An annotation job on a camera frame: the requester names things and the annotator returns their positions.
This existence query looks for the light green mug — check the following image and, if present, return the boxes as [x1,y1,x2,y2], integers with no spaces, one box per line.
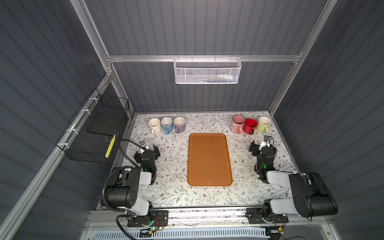
[257,116,272,134]

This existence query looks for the red mug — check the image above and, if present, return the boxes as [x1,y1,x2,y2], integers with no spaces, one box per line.
[243,119,258,135]

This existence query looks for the white mug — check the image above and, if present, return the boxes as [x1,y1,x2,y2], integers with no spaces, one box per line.
[149,118,162,135]

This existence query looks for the blue textured mug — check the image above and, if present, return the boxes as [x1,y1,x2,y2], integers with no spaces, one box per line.
[161,117,173,135]

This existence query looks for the pink ghost pattern mug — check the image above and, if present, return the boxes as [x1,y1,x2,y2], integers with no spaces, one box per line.
[231,115,246,134]

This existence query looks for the purple mug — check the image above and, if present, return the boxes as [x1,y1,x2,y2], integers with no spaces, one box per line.
[174,117,186,134]

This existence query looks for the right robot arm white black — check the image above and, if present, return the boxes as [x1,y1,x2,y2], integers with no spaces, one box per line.
[249,140,338,223]

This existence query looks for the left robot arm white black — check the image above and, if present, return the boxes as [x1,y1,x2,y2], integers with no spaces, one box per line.
[101,146,161,222]

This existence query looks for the yellow marker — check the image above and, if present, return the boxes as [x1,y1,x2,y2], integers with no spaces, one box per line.
[105,135,117,159]

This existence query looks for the orange plastic tray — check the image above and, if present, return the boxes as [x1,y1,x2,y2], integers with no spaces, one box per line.
[188,133,233,187]

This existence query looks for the pens in white basket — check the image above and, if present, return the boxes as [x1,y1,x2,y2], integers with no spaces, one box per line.
[198,75,238,84]

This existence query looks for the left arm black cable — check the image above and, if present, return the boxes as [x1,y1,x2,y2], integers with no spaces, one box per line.
[101,138,148,240]

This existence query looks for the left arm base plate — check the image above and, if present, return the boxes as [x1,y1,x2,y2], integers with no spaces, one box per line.
[127,210,169,228]

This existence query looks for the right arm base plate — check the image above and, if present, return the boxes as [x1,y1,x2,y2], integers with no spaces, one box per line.
[245,208,289,225]

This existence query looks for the black wire basket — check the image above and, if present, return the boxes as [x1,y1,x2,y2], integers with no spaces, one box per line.
[56,90,130,164]

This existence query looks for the white wire basket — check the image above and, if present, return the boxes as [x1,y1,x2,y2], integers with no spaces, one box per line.
[173,58,242,85]

